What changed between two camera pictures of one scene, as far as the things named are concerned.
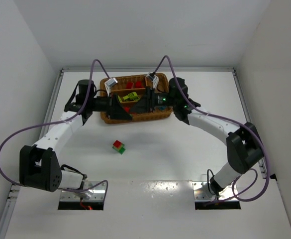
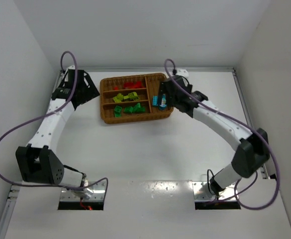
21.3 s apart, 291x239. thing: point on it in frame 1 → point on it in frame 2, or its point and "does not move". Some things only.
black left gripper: (111, 105) → (83, 81)
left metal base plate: (98, 194) does not move
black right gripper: (148, 101) → (167, 93)
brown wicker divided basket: (130, 89) does not move
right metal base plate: (201, 191) does not move
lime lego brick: (133, 95) does not move
